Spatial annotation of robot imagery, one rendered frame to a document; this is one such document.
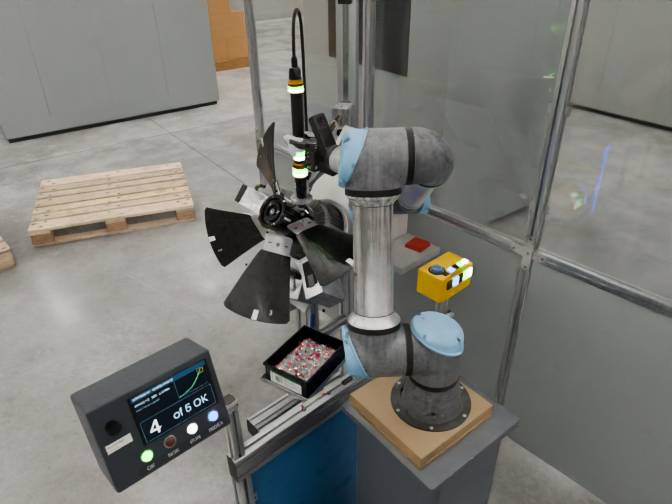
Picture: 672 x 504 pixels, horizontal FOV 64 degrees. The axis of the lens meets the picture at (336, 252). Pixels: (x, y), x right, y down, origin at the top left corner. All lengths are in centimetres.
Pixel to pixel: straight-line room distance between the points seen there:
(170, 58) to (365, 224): 641
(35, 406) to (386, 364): 227
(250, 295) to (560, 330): 115
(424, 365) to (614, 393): 114
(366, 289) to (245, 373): 189
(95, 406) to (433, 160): 79
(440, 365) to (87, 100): 637
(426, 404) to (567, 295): 96
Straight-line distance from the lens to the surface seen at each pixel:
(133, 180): 512
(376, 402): 133
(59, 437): 294
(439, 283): 171
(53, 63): 704
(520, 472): 261
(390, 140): 107
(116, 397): 113
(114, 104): 726
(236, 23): 991
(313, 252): 164
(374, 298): 113
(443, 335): 117
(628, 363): 212
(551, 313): 216
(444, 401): 127
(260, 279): 177
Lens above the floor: 201
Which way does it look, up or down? 31 degrees down
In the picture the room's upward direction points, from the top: 1 degrees counter-clockwise
